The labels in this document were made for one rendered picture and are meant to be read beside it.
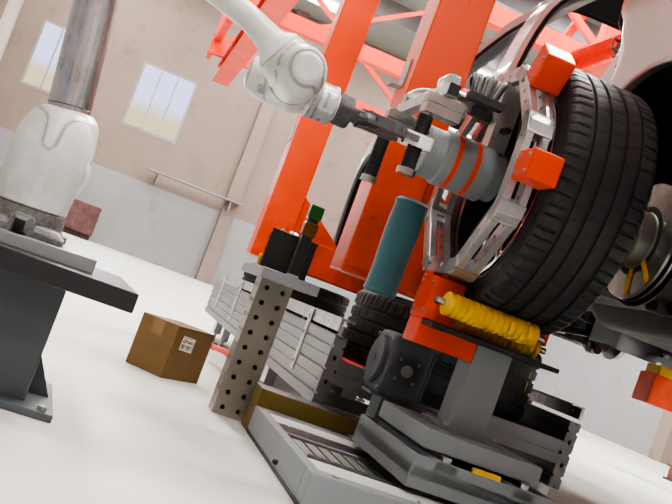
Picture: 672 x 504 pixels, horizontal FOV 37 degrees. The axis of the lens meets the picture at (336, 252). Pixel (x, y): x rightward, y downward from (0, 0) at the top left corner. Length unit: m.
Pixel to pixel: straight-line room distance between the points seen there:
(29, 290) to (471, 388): 1.09
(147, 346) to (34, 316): 1.34
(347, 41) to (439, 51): 1.98
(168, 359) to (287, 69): 1.55
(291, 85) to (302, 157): 2.80
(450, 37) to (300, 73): 1.06
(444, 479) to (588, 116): 0.88
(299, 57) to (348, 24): 2.94
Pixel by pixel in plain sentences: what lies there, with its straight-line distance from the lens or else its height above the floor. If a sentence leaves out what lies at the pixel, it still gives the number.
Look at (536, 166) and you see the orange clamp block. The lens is 2.22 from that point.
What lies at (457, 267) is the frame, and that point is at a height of 0.60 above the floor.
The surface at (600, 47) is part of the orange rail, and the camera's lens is 8.75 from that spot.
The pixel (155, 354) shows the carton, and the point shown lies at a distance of 3.39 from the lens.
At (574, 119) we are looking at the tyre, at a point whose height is 0.99.
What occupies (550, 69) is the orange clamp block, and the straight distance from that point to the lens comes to 2.42.
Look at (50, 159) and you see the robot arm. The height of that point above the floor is 0.49.
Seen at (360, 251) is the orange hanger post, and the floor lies 0.59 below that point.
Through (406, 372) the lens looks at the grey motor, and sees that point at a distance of 2.75.
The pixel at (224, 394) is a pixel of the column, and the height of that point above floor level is 0.06.
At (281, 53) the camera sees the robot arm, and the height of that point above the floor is 0.85.
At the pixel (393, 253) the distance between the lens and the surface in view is 2.57.
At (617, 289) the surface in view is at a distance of 2.74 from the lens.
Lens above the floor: 0.40
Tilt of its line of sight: 3 degrees up
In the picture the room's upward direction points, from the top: 20 degrees clockwise
